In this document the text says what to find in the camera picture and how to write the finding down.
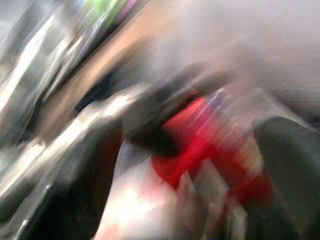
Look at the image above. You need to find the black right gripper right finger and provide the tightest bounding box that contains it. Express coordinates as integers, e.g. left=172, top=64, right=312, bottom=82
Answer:
left=251, top=117, right=320, bottom=240

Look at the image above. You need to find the red plastic stool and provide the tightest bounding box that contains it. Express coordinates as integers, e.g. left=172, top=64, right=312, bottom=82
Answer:
left=152, top=96, right=275, bottom=203

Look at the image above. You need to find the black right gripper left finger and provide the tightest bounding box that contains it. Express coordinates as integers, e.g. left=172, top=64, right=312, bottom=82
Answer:
left=13, top=139, right=123, bottom=240

